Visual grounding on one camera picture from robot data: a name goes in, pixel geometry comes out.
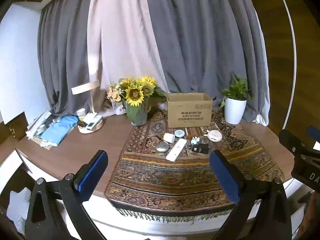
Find white round deer device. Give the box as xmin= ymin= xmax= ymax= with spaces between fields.
xmin=204 ymin=130 xmax=223 ymax=142

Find white astronaut plush keychain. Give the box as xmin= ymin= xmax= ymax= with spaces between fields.
xmin=190 ymin=137 xmax=200 ymax=145

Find blue cloth pile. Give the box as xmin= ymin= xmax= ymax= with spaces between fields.
xmin=40 ymin=116 xmax=78 ymax=147

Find black rectangular device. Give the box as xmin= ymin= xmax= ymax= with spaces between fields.
xmin=190 ymin=144 xmax=209 ymax=154

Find small remote on lamp base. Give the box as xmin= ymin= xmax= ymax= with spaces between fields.
xmin=86 ymin=122 xmax=96 ymax=130

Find white paper cup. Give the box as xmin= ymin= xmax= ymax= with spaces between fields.
xmin=76 ymin=108 xmax=86 ymax=120

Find green plant white pot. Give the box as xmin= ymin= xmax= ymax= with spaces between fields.
xmin=220 ymin=73 xmax=251 ymax=125

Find patterned table runner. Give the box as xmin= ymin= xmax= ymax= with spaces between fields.
xmin=104 ymin=109 xmax=284 ymax=222

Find white remote control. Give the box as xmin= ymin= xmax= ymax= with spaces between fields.
xmin=166 ymin=139 xmax=187 ymax=162

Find small round white tin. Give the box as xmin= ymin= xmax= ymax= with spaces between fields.
xmin=174 ymin=129 xmax=185 ymax=138

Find silver round pebble device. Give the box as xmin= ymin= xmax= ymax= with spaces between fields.
xmin=155 ymin=141 xmax=170 ymax=153

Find brown cardboard box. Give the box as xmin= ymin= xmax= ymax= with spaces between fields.
xmin=167 ymin=93 xmax=213 ymax=128

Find small orange flower bouquet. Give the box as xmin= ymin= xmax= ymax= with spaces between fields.
xmin=106 ymin=79 xmax=126 ymax=115

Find sunflower bouquet in vase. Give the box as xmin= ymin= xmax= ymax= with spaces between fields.
xmin=119 ymin=75 xmax=167 ymax=126

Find grey curtain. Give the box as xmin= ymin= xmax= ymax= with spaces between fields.
xmin=38 ymin=0 xmax=270 ymax=126

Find pink sheer curtain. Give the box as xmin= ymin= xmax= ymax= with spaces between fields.
xmin=87 ymin=0 xmax=169 ymax=117

